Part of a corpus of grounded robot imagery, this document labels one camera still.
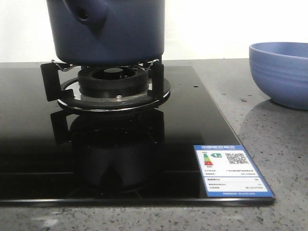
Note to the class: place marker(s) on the blue ribbed bowl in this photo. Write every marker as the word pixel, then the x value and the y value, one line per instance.
pixel 280 70

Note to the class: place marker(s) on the blue cooking pot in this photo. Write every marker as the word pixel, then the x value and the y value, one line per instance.
pixel 107 32

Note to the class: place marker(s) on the right gas burner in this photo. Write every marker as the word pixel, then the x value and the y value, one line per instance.
pixel 106 89

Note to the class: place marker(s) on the blue energy label sticker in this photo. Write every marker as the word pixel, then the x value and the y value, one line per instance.
pixel 228 171

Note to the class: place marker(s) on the black glass gas stove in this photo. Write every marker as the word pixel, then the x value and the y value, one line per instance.
pixel 52 157

